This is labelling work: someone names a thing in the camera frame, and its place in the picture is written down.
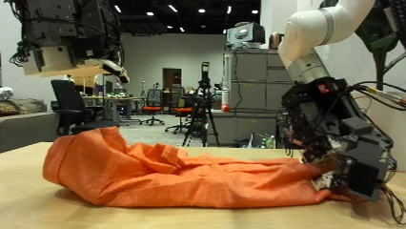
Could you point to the copper electric kettle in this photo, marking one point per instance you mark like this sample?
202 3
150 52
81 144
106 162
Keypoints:
274 41

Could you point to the grey metal drawer cabinet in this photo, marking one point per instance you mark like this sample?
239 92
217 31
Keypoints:
253 82

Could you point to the brown doorway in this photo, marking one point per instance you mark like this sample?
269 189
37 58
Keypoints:
170 79

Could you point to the green plastic bottle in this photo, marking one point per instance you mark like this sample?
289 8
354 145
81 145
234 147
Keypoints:
270 143

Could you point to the red ball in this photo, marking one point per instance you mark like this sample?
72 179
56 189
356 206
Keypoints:
225 108

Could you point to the black office chair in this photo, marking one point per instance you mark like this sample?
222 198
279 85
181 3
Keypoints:
66 101

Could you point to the grey sofa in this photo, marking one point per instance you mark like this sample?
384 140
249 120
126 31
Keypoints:
25 130

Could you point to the silver foil bundle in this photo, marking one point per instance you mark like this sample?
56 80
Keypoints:
5 93

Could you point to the background work desk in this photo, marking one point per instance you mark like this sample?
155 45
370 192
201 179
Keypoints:
112 100

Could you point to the grey box appliance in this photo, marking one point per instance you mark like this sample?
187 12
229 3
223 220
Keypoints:
247 35

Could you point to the orange button shirt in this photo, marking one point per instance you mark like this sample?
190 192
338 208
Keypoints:
169 178

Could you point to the brown cushion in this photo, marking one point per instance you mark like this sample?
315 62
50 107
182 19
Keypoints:
25 106

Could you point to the black camera tripod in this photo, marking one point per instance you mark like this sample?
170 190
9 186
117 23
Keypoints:
203 105

